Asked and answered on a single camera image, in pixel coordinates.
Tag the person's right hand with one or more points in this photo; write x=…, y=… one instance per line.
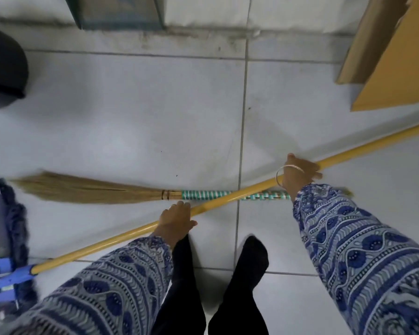
x=298, y=179

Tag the person's left hand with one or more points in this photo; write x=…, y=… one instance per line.
x=174, y=223

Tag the brown cardboard box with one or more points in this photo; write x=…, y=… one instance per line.
x=398, y=66

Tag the person's left forearm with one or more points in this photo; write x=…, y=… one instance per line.
x=108, y=289

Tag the person's right forearm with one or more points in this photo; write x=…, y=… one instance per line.
x=363, y=254

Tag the person's left leg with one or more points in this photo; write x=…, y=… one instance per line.
x=181, y=296

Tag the person's leg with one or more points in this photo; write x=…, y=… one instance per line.
x=181, y=296
x=242, y=289

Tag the person's right leg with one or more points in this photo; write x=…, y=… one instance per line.
x=242, y=289

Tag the silver bangle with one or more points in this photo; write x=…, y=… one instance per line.
x=283, y=169

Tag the black plastic bin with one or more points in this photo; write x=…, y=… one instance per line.
x=3, y=66

